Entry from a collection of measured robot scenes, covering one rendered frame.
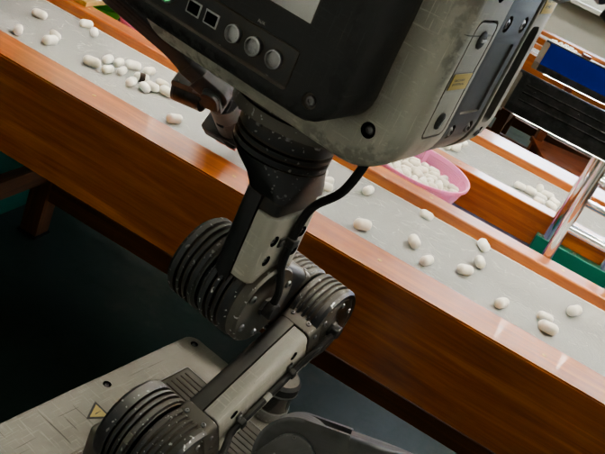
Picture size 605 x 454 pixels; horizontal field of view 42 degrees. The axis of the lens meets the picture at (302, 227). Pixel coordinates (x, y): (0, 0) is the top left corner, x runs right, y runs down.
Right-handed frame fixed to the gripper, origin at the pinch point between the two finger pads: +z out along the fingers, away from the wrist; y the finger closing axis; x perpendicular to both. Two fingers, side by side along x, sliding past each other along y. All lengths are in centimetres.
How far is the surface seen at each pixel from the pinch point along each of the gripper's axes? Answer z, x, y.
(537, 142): 210, -134, -49
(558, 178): 70, -58, -60
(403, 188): 17.0, -14.3, -30.6
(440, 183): 34, -26, -35
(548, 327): -1, 2, -68
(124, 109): -12.1, 8.5, 18.1
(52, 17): 11, -8, 58
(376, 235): 0.5, 2.3, -33.1
